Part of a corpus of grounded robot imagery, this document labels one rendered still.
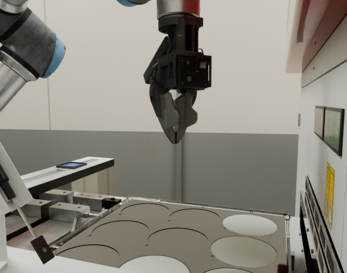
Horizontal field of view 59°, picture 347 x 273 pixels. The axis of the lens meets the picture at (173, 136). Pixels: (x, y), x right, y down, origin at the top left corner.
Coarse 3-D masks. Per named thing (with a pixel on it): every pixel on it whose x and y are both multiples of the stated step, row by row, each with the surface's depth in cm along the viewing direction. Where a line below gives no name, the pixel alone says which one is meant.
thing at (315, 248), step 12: (300, 192) 66; (300, 204) 64; (300, 216) 65; (312, 216) 51; (300, 228) 63; (312, 228) 46; (300, 240) 61; (312, 240) 42; (312, 252) 41; (312, 264) 49; (324, 264) 36
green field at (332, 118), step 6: (330, 114) 37; (336, 114) 33; (330, 120) 37; (336, 120) 33; (330, 126) 37; (336, 126) 33; (324, 132) 41; (330, 132) 36; (336, 132) 33; (324, 138) 41; (330, 138) 36; (336, 138) 33; (330, 144) 36; (336, 144) 32
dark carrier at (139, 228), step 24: (120, 216) 62; (144, 216) 62; (168, 216) 62; (192, 216) 62; (216, 216) 62; (264, 216) 62; (72, 240) 51; (96, 240) 51; (120, 240) 51; (144, 240) 51; (168, 240) 51; (192, 240) 51; (264, 240) 51; (120, 264) 44; (192, 264) 44; (216, 264) 44
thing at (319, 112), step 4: (316, 108) 51; (316, 112) 51; (320, 112) 46; (316, 116) 51; (320, 116) 46; (316, 120) 51; (320, 120) 46; (316, 124) 51; (320, 124) 45; (316, 128) 50; (320, 128) 45; (316, 132) 50; (320, 132) 45
